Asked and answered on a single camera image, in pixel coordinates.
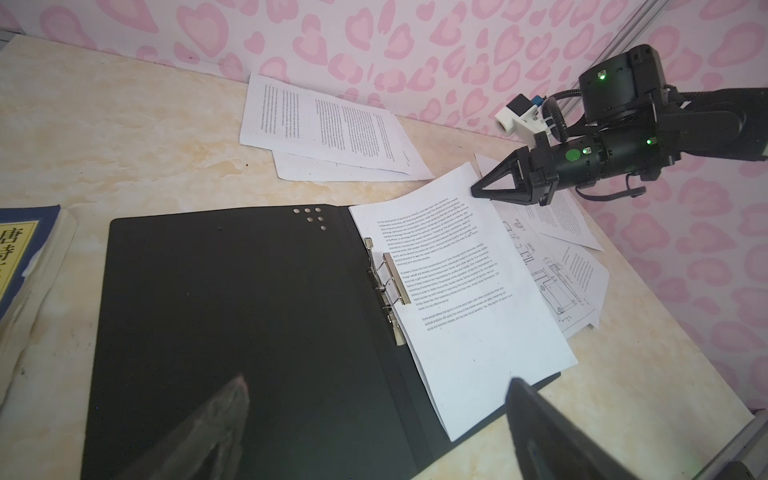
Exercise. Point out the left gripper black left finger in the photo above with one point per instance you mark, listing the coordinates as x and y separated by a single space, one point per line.
206 445

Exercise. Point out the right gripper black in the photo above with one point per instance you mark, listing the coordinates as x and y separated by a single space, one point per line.
634 124

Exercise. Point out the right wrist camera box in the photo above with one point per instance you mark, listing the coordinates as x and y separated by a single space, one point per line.
524 118

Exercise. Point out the text sheet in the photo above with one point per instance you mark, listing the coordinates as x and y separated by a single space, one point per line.
562 219
471 314
588 272
297 168
285 118

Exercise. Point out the aluminium frame corner post right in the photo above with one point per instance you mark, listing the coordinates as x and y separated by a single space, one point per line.
629 33

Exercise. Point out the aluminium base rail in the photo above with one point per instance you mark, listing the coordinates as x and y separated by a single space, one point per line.
745 456

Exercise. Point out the orange and black folder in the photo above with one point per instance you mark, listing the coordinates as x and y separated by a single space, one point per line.
290 298

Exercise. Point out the technical drawing sheet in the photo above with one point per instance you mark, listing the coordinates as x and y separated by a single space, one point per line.
566 300

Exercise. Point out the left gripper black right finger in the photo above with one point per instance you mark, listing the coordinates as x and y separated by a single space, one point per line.
549 446

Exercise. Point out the blue paperback book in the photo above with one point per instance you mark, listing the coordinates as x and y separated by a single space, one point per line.
34 244

